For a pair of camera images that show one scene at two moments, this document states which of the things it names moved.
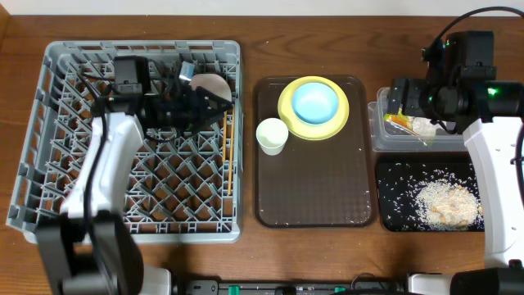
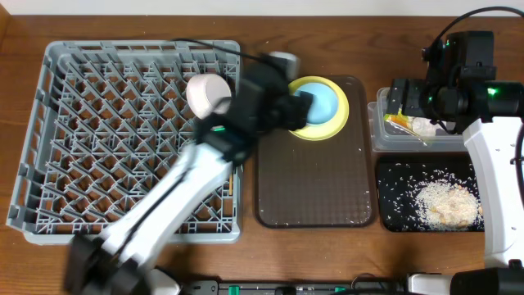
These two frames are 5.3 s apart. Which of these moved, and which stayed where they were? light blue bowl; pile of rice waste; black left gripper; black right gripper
Moved: black left gripper
Stayed: light blue bowl; pile of rice waste; black right gripper
